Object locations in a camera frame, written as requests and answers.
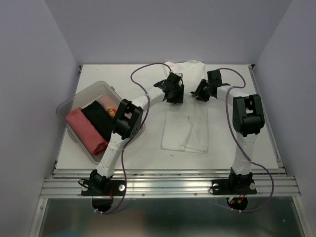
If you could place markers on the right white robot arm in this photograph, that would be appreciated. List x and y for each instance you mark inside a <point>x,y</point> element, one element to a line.
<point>245,122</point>

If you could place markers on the rolled pink printed t-shirt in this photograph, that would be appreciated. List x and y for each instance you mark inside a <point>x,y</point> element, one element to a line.
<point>110,104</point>

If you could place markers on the clear plastic storage bin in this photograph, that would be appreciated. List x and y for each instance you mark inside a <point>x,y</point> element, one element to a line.
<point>81,100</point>

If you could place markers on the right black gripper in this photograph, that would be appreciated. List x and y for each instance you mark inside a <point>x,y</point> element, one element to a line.
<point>198,91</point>

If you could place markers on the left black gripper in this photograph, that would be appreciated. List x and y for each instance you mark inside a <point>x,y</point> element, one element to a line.
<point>178,98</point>

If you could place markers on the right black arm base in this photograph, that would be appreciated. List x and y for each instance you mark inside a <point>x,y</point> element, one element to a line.
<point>234,185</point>

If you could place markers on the rolled black t-shirt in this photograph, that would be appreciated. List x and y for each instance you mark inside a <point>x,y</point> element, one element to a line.
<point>100,119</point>

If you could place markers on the aluminium mounting rail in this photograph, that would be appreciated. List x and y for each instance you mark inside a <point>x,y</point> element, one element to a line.
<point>170,183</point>

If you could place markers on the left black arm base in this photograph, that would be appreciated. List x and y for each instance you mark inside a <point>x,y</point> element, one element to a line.
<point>100,186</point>

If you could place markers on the rolled red t-shirt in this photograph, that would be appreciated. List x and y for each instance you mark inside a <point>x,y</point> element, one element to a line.
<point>86,132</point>

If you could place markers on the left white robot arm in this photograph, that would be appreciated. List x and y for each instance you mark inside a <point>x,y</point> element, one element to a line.
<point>127,123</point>

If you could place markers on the white printed t-shirt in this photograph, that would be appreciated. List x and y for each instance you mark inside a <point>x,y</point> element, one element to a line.
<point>186,125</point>

